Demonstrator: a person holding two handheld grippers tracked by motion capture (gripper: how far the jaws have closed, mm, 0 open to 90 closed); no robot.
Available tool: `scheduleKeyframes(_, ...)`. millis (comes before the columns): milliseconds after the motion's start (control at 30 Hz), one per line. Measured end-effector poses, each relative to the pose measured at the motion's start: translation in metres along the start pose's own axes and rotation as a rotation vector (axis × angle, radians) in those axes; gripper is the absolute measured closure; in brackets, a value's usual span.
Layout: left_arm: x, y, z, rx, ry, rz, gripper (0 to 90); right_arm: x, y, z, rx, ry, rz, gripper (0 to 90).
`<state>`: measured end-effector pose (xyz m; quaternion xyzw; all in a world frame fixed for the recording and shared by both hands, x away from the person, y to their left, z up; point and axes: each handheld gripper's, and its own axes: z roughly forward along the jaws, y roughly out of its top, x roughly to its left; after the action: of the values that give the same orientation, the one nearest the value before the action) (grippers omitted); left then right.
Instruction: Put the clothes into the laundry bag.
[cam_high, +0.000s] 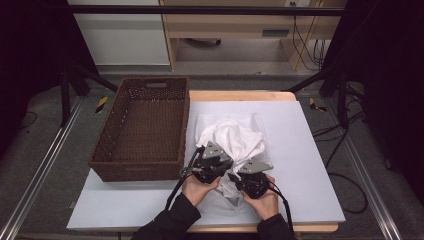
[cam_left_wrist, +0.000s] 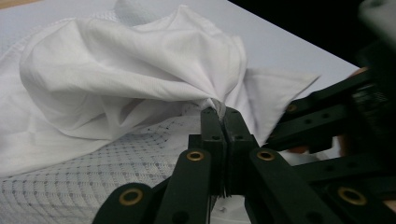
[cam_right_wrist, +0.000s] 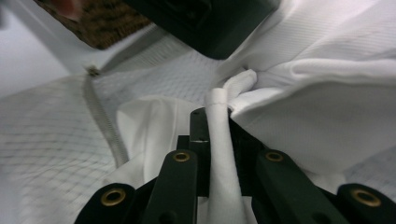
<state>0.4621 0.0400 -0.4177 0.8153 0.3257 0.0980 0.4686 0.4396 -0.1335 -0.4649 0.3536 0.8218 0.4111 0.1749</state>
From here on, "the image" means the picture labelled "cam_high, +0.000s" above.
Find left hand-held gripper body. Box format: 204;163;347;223
180;141;225;185

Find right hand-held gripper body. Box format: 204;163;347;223
237;159;275;200

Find white garment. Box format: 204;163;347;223
195;118;268;198

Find white mesh laundry bag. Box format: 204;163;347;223
194;112;272;217

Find brown wicker basket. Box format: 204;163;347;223
87;76;191;183

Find person's right hand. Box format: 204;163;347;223
240;175;280;222

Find person's left hand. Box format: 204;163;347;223
181;173;223;208

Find white board mat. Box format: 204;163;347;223
66;100;347;231

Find wooden table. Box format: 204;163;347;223
113;90;340;234

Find yellow black floor tape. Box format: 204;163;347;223
308;97;328;113
95;96;110;114

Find black metal stand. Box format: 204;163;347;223
59;63;120;128
282;63;352;130

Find light wooden desk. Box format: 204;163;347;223
159;0;348;72

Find black horizontal metal bar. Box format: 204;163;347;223
65;4;346;17

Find white cabinet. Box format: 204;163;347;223
66;0;171;67

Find dark curtain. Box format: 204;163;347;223
321;0;424;198
0;0;99;163

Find right hand-held gripper black cable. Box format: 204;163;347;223
266;171;370;234

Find hand-held gripper black cable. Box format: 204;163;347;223
266;171;370;234
164;146;205;212

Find left hand-held gripper black cable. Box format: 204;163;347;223
164;146;205;212

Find black floor cables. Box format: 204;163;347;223
312;81;368;169

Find aluminium floor rail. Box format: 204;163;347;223
0;95;85;240
323;97;405;240

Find black hanging desk cables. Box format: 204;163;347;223
291;1;327;72

